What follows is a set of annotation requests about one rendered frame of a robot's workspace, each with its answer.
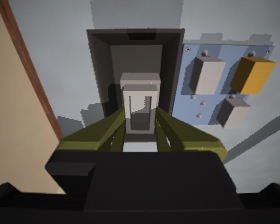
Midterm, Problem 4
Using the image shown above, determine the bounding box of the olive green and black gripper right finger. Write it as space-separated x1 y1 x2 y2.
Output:
154 106 228 162

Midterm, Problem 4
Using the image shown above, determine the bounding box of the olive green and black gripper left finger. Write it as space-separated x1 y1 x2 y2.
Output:
54 106 126 152

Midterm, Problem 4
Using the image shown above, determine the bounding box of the yellow brass block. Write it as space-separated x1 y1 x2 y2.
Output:
230 57 276 94

